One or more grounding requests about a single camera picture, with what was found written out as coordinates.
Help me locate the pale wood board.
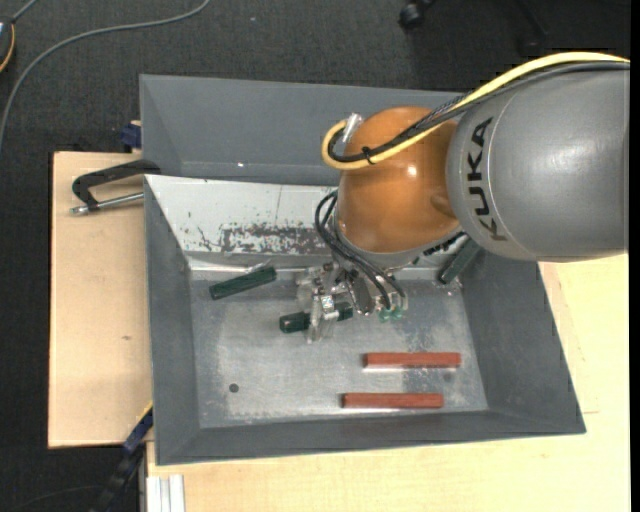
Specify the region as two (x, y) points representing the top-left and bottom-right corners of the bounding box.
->
(47, 150), (154, 449)

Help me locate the red-brown flat block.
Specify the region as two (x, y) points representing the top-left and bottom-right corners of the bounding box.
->
(361, 351), (463, 372)
(340, 391), (446, 411)

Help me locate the grey metal bin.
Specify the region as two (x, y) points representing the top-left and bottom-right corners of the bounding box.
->
(138, 73), (587, 467)

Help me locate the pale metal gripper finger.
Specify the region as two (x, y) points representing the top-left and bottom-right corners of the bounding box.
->
(320, 295), (340, 342)
(305, 294), (323, 345)

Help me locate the dark green flat block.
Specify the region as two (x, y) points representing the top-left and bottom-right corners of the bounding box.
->
(278, 301), (354, 334)
(208, 265), (278, 302)
(436, 238), (485, 287)

